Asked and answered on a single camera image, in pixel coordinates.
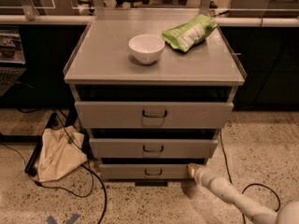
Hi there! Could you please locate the green snack bag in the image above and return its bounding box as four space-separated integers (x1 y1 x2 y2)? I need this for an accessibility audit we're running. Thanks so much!
162 15 218 52

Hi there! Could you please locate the black cable floor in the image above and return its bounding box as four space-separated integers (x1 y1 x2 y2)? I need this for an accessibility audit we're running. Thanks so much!
219 129 281 224
0 109 108 224

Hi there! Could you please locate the grey metal drawer cabinet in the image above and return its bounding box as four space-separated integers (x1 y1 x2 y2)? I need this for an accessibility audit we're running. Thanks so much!
63 8 248 187

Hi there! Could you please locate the white horizontal rail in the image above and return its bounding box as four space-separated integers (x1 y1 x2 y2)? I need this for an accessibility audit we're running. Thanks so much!
0 15 299 27

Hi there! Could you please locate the white ceramic bowl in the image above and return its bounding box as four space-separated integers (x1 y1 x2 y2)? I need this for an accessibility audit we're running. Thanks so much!
128 35 164 64

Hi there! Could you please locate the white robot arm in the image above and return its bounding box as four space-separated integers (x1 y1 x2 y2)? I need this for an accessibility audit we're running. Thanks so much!
188 163 299 224

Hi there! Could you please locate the black cable left floor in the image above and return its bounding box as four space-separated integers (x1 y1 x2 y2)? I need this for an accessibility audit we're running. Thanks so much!
0 109 108 224

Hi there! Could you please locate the cream cloth tote bag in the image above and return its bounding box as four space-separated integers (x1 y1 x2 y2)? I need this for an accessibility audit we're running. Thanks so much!
37 126 87 182

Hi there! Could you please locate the black laptop computer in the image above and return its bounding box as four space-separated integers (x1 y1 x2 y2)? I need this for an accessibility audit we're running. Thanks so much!
0 26 27 96

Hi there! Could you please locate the grey top drawer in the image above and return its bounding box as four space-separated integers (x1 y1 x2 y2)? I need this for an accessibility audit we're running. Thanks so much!
75 102 234 129

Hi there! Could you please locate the grey middle drawer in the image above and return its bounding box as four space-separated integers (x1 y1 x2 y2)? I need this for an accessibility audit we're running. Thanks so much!
90 138 218 159

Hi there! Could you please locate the black cable right floor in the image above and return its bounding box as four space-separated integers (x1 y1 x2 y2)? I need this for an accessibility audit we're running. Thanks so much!
219 129 281 224

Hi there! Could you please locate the grey bottom drawer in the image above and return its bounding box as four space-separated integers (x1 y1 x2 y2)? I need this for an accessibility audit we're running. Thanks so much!
99 164 191 180

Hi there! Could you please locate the grey drawer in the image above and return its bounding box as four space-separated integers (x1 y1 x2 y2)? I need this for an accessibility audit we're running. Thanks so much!
90 138 218 159
99 164 191 180
75 102 234 129

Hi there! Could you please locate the black table leg base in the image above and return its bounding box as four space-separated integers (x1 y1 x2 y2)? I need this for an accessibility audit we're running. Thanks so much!
0 112 59 176

